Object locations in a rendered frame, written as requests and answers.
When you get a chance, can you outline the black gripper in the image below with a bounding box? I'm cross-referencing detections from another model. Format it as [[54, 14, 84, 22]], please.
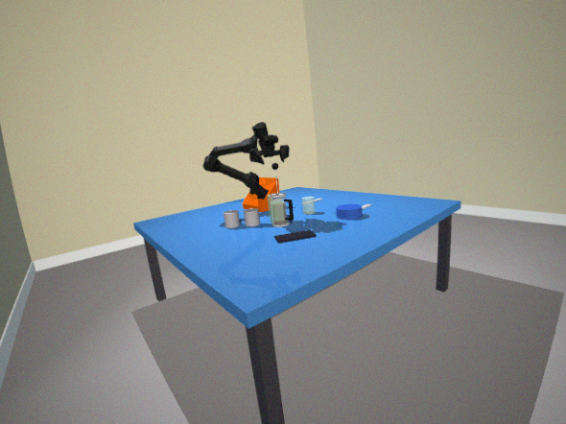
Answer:
[[249, 143, 290, 165]]

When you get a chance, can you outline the pale blue mug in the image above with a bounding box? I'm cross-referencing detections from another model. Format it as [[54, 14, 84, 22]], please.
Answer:
[[302, 197, 316, 215]]

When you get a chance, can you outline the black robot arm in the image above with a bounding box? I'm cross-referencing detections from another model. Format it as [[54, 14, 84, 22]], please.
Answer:
[[202, 122, 278, 200]]

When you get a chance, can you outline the blue cylinder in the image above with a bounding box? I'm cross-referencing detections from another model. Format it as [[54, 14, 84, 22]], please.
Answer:
[[337, 204, 363, 220]]

